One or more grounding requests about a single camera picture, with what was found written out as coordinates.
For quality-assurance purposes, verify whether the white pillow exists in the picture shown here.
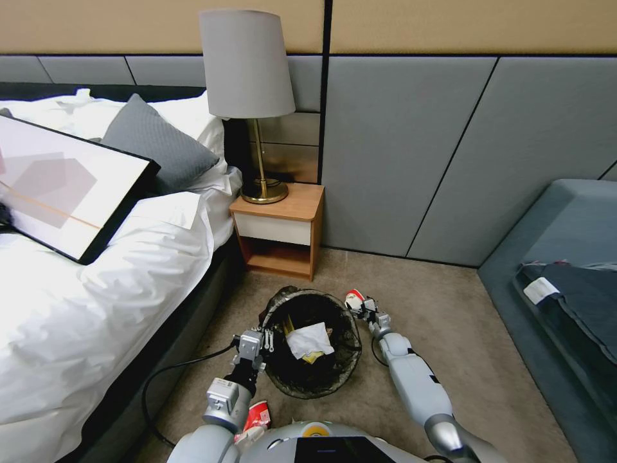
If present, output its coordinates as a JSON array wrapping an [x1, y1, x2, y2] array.
[[0, 88, 132, 141], [144, 90, 230, 176]]

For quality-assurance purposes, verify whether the grey shade brass lamp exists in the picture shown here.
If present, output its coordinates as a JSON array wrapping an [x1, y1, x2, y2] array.
[[198, 9, 296, 205]]

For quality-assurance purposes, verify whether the white duvet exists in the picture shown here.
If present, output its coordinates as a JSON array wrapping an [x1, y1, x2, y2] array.
[[0, 165, 244, 450]]

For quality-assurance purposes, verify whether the grey quilted pillow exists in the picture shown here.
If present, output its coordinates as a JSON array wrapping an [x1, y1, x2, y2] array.
[[100, 93, 220, 195]]

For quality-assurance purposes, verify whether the bronze mirror wall panel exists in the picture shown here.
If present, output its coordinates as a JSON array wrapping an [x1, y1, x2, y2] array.
[[247, 111, 323, 187]]

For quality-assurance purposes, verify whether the black framed pink picture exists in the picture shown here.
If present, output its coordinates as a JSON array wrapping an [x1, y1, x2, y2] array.
[[0, 114, 162, 266]]

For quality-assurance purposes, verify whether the black bed frame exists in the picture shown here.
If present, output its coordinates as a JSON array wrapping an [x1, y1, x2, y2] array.
[[72, 231, 247, 463]]

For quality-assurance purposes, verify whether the white cloth label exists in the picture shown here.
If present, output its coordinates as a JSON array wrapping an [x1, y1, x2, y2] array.
[[524, 277, 561, 306]]

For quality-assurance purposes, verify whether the crushed red white cup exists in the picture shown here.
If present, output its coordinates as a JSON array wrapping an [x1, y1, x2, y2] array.
[[234, 399, 273, 445]]

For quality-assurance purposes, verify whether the dark grey cloth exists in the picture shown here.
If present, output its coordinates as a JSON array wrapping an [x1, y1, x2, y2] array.
[[512, 260, 617, 368]]

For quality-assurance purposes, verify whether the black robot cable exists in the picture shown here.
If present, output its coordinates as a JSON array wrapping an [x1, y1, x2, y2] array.
[[142, 340, 242, 448]]

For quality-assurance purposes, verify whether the black fuzzy item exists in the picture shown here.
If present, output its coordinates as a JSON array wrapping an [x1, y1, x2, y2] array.
[[0, 199, 21, 235]]

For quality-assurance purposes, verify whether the crumpled white paper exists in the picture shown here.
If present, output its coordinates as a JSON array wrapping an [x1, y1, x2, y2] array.
[[285, 323, 335, 361]]

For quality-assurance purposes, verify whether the grey blue sofa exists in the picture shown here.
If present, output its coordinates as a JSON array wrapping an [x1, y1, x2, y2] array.
[[476, 178, 617, 463]]

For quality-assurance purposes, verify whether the wooden nightstand with white drawer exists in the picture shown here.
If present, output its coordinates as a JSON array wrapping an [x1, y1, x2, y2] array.
[[229, 182, 325, 282]]

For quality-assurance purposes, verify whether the black trash bin with bag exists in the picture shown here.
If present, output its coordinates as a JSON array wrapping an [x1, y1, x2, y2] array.
[[260, 285, 364, 399]]

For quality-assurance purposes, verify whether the white robot front shell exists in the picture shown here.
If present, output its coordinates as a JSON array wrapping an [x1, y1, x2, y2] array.
[[230, 418, 421, 463]]

